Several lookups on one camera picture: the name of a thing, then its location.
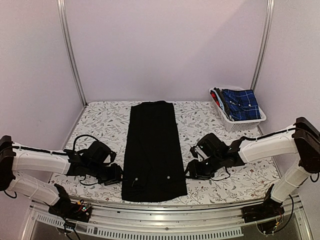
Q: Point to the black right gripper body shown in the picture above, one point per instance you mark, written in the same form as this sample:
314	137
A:
206	170

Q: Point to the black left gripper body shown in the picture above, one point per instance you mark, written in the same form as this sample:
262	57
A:
107	177

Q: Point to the black long sleeve shirt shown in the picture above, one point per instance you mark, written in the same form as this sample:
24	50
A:
153	169

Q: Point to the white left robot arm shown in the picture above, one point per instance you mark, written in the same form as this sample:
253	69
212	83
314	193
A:
15	158

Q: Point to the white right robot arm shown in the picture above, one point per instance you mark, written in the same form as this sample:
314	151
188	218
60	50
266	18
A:
301	139

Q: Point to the floral white tablecloth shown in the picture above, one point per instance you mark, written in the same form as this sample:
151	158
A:
108	121

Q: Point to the red black plaid shirt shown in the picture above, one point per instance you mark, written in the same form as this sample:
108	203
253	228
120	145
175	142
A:
214	96

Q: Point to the blue plaid shirt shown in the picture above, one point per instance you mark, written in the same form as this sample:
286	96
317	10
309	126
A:
243	104

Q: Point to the light blue folded shirt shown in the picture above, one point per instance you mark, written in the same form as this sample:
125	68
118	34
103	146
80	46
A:
220	100

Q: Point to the dark grey folded shirt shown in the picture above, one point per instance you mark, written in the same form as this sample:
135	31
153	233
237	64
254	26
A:
226	108

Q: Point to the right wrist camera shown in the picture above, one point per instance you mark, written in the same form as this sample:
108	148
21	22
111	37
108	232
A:
209	146

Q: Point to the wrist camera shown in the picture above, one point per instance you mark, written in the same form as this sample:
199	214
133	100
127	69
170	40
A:
209	146
99	153

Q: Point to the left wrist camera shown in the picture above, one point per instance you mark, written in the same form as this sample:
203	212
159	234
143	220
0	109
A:
99	153

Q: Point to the aluminium front rail frame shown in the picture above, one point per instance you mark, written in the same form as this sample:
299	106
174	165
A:
120	221

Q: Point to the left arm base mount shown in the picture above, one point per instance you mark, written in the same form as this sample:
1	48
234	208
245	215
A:
66	209

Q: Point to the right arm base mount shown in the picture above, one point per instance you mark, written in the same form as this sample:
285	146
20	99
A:
265	210

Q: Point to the left aluminium corner post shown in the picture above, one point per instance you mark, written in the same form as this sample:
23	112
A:
61	6

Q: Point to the aluminium corner post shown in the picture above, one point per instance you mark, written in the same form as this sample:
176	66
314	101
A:
61	6
270	4

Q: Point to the right aluminium corner post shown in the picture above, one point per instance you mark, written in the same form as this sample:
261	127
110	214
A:
270	4

